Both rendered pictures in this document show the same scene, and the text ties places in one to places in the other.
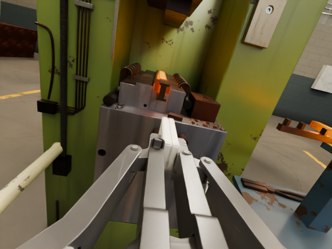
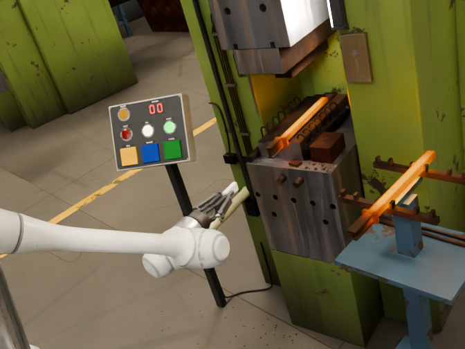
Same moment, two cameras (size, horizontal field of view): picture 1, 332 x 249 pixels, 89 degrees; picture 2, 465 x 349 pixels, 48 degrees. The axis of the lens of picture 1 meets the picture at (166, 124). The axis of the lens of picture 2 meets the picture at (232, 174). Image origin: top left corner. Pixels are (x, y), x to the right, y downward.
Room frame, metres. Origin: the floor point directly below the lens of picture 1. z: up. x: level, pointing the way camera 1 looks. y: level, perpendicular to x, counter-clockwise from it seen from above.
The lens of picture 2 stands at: (-0.79, -1.23, 1.90)
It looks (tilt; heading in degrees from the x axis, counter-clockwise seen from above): 29 degrees down; 51
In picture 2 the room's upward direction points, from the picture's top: 17 degrees counter-clockwise
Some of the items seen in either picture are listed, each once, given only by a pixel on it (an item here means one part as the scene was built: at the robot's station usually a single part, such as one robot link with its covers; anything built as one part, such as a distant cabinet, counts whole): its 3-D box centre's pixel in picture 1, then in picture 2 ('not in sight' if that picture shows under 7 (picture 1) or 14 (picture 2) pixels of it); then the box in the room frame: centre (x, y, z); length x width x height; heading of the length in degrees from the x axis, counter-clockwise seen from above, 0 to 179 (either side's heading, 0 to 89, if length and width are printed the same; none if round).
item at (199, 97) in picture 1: (201, 106); (327, 147); (0.59, -0.11, 0.95); 0.12 x 0.09 x 0.07; 7
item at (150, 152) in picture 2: not in sight; (151, 153); (0.25, 0.54, 1.01); 0.07 x 0.05 x 0.07; 122
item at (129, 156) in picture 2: not in sight; (129, 156); (0.20, 0.63, 1.01); 0.07 x 0.05 x 0.07; 122
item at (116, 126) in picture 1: (154, 140); (329, 177); (0.74, 0.04, 0.69); 0.56 x 0.38 x 0.45; 7
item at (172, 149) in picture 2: not in sight; (173, 149); (0.30, 0.46, 1.01); 0.07 x 0.05 x 0.07; 122
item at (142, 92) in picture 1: (153, 85); (304, 123); (0.72, 0.09, 0.96); 0.42 x 0.20 x 0.09; 7
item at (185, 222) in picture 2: not in sight; (188, 231); (-0.06, -0.03, 1.00); 0.09 x 0.06 x 0.09; 97
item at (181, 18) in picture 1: (175, 12); (301, 55); (0.76, 0.07, 1.24); 0.30 x 0.07 x 0.06; 7
